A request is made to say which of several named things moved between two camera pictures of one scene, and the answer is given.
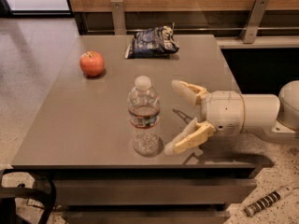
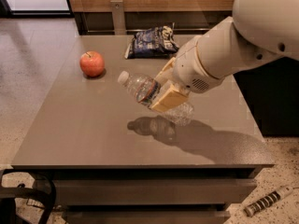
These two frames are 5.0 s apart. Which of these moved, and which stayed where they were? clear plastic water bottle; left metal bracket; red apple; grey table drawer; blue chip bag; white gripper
Moved: clear plastic water bottle; white gripper
Stayed: left metal bracket; blue chip bag; red apple; grey table drawer
